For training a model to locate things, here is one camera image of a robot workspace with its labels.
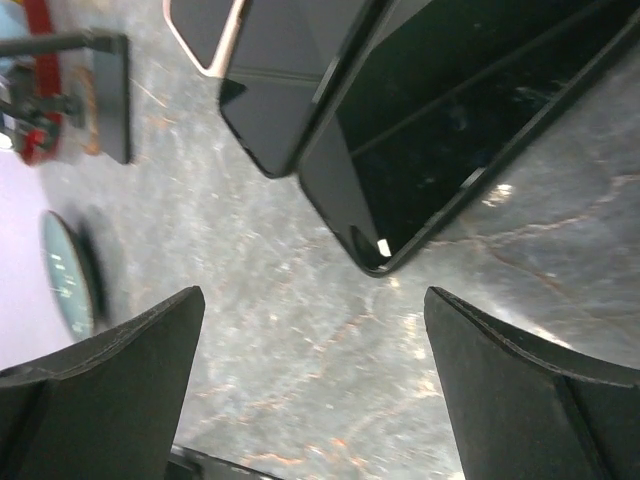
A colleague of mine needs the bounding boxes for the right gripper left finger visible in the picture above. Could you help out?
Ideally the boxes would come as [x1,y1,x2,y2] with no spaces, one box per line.
[1,286,205,479]

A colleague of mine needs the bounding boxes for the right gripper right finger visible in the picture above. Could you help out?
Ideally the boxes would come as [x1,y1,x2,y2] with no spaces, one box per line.
[424,287,639,479]

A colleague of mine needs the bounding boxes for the black flat-base phone stand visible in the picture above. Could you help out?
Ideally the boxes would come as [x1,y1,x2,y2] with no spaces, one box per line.
[1,29,133,165]

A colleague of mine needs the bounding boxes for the black phone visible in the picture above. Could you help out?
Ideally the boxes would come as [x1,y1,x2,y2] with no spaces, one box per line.
[299,1,639,277]
[219,1,388,178]

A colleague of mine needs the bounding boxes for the wooden round-base phone stand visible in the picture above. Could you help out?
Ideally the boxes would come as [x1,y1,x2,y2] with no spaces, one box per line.
[70,66,101,156]

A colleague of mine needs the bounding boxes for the blue ceramic plate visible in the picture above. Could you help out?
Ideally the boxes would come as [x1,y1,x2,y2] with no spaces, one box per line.
[40,210,105,342]

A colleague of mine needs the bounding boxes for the red round tray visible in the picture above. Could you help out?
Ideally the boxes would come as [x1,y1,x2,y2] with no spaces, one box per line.
[19,0,62,167]

